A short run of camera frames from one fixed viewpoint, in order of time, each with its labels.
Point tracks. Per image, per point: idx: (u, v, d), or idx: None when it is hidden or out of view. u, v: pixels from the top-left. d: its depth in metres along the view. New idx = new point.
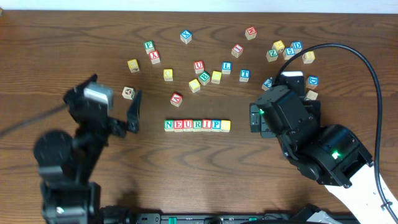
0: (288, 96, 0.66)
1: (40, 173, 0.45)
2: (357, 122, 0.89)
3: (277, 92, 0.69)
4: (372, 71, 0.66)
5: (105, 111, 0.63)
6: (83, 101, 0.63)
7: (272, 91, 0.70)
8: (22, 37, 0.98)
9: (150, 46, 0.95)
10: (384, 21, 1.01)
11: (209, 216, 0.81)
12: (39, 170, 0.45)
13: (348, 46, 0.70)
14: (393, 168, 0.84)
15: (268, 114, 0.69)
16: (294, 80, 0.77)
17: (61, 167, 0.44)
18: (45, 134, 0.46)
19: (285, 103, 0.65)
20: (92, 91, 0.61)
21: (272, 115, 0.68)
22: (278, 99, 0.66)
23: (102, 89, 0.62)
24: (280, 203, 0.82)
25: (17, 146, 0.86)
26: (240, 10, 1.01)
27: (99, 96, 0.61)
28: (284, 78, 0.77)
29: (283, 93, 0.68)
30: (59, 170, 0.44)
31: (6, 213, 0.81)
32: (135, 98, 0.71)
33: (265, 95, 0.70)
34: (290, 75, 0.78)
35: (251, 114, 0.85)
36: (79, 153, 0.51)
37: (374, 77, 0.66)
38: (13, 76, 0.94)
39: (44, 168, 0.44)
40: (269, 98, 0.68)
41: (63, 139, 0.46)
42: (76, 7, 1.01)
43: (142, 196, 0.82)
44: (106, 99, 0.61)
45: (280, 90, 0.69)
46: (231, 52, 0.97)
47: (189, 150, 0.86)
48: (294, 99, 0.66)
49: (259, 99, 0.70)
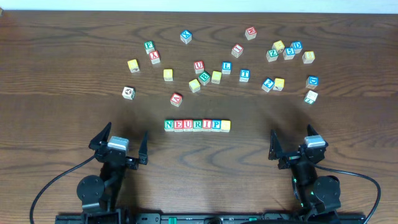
0: (333, 196, 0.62)
1: (83, 208, 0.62)
2: (359, 122, 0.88)
3: (332, 193, 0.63)
4: (379, 193, 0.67)
5: (124, 157, 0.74)
6: (106, 150, 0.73)
7: (327, 188, 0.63)
8: (23, 38, 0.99)
9: (150, 46, 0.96)
10: (382, 21, 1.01)
11: (209, 216, 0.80)
12: (83, 206, 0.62)
13: (376, 183, 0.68)
14: (394, 168, 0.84)
15: (307, 193, 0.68)
16: (318, 149, 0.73)
17: (98, 201, 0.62)
18: (84, 179, 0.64)
19: (326, 201, 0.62)
20: (113, 142, 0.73)
21: (308, 197, 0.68)
22: (326, 200, 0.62)
23: (121, 139, 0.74)
24: (280, 203, 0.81)
25: (16, 146, 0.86)
26: (239, 10, 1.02)
27: (119, 145, 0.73)
28: (310, 150, 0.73)
29: (330, 193, 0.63)
30: (97, 203, 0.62)
31: (5, 213, 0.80)
32: (143, 138, 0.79)
33: (320, 190, 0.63)
34: (316, 145, 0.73)
35: (280, 168, 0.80)
36: (107, 190, 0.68)
37: (377, 199, 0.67)
38: (15, 76, 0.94)
39: (86, 203, 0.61)
40: (321, 196, 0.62)
41: (97, 181, 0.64)
42: (78, 9, 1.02)
43: (143, 196, 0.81)
44: (124, 147, 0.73)
45: (334, 188, 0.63)
46: (231, 52, 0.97)
47: (189, 150, 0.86)
48: (334, 198, 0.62)
49: (315, 191, 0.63)
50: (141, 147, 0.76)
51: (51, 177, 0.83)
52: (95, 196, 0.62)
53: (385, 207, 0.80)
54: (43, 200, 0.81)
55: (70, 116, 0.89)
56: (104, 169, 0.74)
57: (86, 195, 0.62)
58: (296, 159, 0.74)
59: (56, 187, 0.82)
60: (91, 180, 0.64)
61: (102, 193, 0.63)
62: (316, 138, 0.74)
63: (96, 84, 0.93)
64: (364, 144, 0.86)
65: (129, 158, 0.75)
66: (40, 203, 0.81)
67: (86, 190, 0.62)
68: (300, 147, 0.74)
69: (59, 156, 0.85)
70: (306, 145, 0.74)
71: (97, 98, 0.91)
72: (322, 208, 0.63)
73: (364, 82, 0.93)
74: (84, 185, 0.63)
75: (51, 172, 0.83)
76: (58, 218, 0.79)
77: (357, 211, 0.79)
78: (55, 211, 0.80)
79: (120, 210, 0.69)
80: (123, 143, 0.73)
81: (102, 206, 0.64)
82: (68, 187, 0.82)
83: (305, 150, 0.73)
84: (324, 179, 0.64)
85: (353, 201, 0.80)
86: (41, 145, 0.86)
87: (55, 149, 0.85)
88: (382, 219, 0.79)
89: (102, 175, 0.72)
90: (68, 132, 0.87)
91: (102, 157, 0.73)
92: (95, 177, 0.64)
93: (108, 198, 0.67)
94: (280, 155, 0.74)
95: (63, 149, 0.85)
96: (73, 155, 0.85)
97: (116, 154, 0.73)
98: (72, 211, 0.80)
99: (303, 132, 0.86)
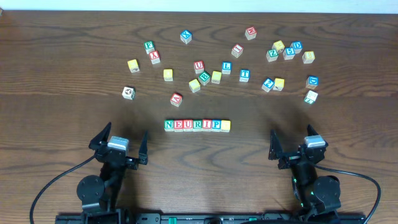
0: (333, 196, 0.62)
1: (83, 208, 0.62)
2: (359, 122, 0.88)
3: (332, 193, 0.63)
4: (379, 193, 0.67)
5: (124, 157, 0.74)
6: (106, 150, 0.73)
7: (327, 188, 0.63)
8: (23, 38, 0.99)
9: (150, 46, 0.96)
10: (382, 21, 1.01)
11: (209, 216, 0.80)
12: (83, 206, 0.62)
13: (376, 183, 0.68)
14: (394, 168, 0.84)
15: (307, 193, 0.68)
16: (317, 149, 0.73)
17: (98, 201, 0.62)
18: (84, 179, 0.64)
19: (326, 201, 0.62)
20: (113, 142, 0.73)
21: (308, 197, 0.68)
22: (326, 200, 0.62)
23: (121, 139, 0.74)
24: (280, 203, 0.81)
25: (16, 146, 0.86)
26: (239, 10, 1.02)
27: (119, 145, 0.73)
28: (310, 150, 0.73)
29: (330, 193, 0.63)
30: (97, 203, 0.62)
31: (5, 213, 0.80)
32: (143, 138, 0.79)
33: (320, 190, 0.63)
34: (316, 145, 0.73)
35: (280, 168, 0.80)
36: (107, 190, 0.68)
37: (377, 199, 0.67)
38: (15, 76, 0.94)
39: (86, 203, 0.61)
40: (321, 196, 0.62)
41: (97, 181, 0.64)
42: (78, 9, 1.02)
43: (143, 196, 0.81)
44: (124, 147, 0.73)
45: (334, 188, 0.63)
46: (231, 52, 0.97)
47: (189, 150, 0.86)
48: (334, 198, 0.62)
49: (315, 191, 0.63)
50: (141, 147, 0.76)
51: (51, 177, 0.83)
52: (95, 196, 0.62)
53: (385, 207, 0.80)
54: (43, 200, 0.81)
55: (70, 116, 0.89)
56: (104, 168, 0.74)
57: (86, 195, 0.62)
58: (297, 159, 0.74)
59: (56, 187, 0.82)
60: (91, 180, 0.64)
61: (102, 193, 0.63)
62: (316, 137, 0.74)
63: (96, 84, 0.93)
64: (364, 144, 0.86)
65: (129, 158, 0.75)
66: (40, 203, 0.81)
67: (86, 190, 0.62)
68: (300, 147, 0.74)
69: (59, 157, 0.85)
70: (306, 145, 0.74)
71: (97, 97, 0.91)
72: (322, 208, 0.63)
73: (364, 81, 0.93)
74: (84, 185, 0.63)
75: (51, 172, 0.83)
76: (58, 218, 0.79)
77: (357, 211, 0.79)
78: (55, 211, 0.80)
79: (120, 209, 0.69)
80: (124, 142, 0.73)
81: (102, 206, 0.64)
82: (68, 188, 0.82)
83: (305, 150, 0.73)
84: (324, 179, 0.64)
85: (353, 201, 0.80)
86: (41, 145, 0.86)
87: (55, 149, 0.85)
88: (382, 219, 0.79)
89: (102, 175, 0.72)
90: (68, 132, 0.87)
91: (102, 157, 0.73)
92: (95, 177, 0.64)
93: (108, 198, 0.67)
94: (280, 155, 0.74)
95: (63, 150, 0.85)
96: (73, 155, 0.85)
97: (116, 153, 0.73)
98: (72, 211, 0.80)
99: (304, 132, 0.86)
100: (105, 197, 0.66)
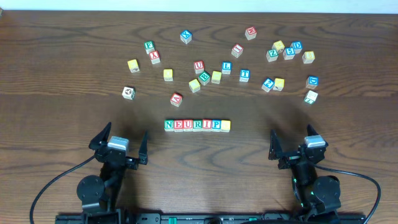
0: (333, 196, 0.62)
1: (83, 208, 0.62)
2: (359, 122, 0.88)
3: (332, 193, 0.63)
4: (379, 194, 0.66)
5: (124, 157, 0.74)
6: (106, 150, 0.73)
7: (327, 188, 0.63)
8: (23, 38, 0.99)
9: (150, 46, 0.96)
10: (382, 21, 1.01)
11: (209, 216, 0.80)
12: (83, 206, 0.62)
13: (376, 183, 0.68)
14: (394, 168, 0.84)
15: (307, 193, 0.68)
16: (318, 149, 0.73)
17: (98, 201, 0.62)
18: (84, 179, 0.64)
19: (326, 201, 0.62)
20: (112, 142, 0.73)
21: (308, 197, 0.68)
22: (326, 200, 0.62)
23: (121, 139, 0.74)
24: (280, 203, 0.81)
25: (16, 146, 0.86)
26: (239, 10, 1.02)
27: (119, 145, 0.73)
28: (310, 150, 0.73)
29: (330, 193, 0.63)
30: (97, 204, 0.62)
31: (5, 213, 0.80)
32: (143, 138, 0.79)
33: (320, 190, 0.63)
34: (316, 144, 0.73)
35: (280, 168, 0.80)
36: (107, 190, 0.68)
37: (377, 200, 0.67)
38: (15, 76, 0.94)
39: (86, 203, 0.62)
40: (321, 196, 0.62)
41: (96, 181, 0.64)
42: (78, 9, 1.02)
43: (143, 196, 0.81)
44: (124, 147, 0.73)
45: (334, 189, 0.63)
46: (231, 52, 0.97)
47: (189, 150, 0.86)
48: (334, 198, 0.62)
49: (315, 192, 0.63)
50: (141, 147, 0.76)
51: (51, 177, 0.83)
52: (95, 196, 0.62)
53: (385, 207, 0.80)
54: (43, 200, 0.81)
55: (70, 116, 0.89)
56: (104, 168, 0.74)
57: (86, 195, 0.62)
58: (297, 159, 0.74)
59: (57, 187, 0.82)
60: (91, 180, 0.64)
61: (102, 193, 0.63)
62: (316, 137, 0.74)
63: (96, 84, 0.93)
64: (364, 144, 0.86)
65: (129, 158, 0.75)
66: (40, 203, 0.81)
67: (86, 190, 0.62)
68: (300, 147, 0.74)
69: (59, 156, 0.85)
70: (306, 145, 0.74)
71: (97, 97, 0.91)
72: (322, 208, 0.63)
73: (364, 81, 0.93)
74: (84, 185, 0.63)
75: (51, 172, 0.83)
76: (58, 218, 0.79)
77: (357, 211, 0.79)
78: (55, 211, 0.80)
79: (120, 209, 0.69)
80: (123, 142, 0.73)
81: (102, 206, 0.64)
82: (68, 188, 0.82)
83: (305, 150, 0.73)
84: (324, 180, 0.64)
85: (353, 201, 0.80)
86: (41, 145, 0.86)
87: (55, 149, 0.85)
88: (382, 219, 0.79)
89: (103, 175, 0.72)
90: (68, 132, 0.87)
91: (102, 157, 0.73)
92: (95, 177, 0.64)
93: (109, 198, 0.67)
94: (280, 155, 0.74)
95: (63, 149, 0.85)
96: (73, 155, 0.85)
97: (116, 154, 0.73)
98: (72, 211, 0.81)
99: (304, 132, 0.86)
100: (105, 197, 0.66)
